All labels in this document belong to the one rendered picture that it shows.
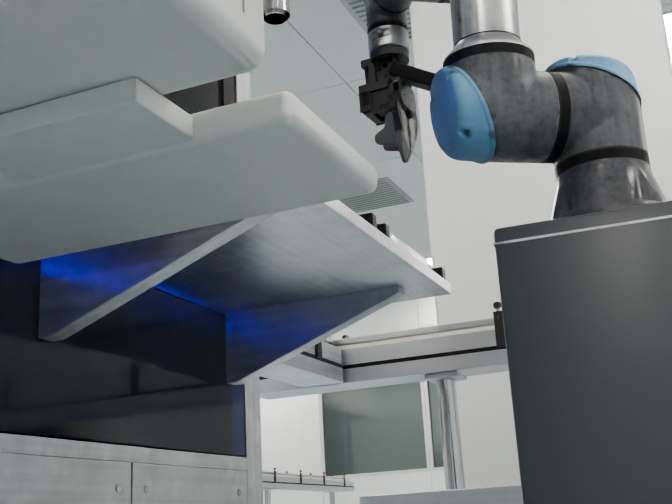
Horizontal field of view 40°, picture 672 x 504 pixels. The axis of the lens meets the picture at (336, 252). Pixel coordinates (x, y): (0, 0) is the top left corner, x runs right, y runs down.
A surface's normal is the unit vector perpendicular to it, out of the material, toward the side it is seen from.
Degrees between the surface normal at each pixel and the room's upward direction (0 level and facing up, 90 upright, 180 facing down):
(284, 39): 180
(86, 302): 90
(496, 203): 90
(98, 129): 180
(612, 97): 90
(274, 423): 90
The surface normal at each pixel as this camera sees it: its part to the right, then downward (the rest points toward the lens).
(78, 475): 0.92, -0.16
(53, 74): 0.06, 0.96
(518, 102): 0.19, -0.12
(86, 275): -0.40, -0.25
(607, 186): -0.25, -0.54
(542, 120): 0.18, 0.20
